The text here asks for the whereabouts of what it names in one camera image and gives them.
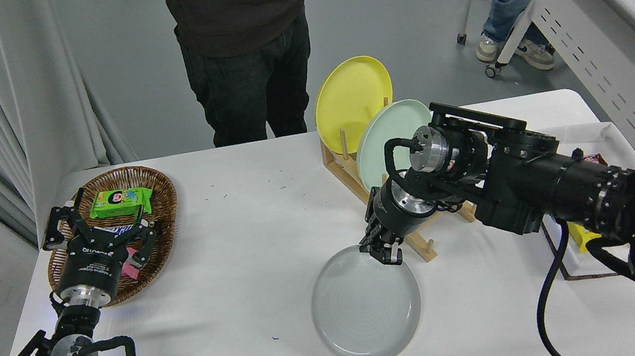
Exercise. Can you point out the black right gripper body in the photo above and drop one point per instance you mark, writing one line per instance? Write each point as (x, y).
(387, 218)

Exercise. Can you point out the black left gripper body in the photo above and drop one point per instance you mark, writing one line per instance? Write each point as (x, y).
(92, 261)

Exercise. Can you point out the grey plate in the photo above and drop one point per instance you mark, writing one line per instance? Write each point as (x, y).
(364, 310)

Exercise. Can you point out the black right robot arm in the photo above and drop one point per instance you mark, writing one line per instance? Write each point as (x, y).
(547, 180)

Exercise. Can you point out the wooden plate rack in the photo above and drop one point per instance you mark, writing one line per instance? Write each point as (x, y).
(424, 250)

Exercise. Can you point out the mint green plate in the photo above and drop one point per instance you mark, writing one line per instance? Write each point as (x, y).
(387, 135)

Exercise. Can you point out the yellow plate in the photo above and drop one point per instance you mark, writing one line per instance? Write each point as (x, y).
(350, 99)

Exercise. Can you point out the brown wicker basket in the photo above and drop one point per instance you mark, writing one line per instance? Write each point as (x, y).
(163, 209)

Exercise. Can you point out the blue white snack bar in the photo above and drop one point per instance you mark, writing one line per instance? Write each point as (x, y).
(109, 227)

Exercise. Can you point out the green snack pack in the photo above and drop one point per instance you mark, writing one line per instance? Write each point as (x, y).
(121, 203)

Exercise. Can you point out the pink snack packet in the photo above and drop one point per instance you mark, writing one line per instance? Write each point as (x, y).
(130, 271)

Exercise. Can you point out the yellow snack pack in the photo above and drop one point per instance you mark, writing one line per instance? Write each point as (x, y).
(582, 238)

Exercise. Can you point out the standing person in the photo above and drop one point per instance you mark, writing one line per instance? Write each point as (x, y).
(247, 55)

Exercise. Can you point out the red snack bar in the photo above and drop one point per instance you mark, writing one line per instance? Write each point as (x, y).
(595, 159)

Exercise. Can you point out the white rectangular tray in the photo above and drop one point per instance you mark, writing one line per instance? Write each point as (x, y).
(591, 134)

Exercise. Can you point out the white wheeled chair frame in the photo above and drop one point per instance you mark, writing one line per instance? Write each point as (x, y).
(505, 53)

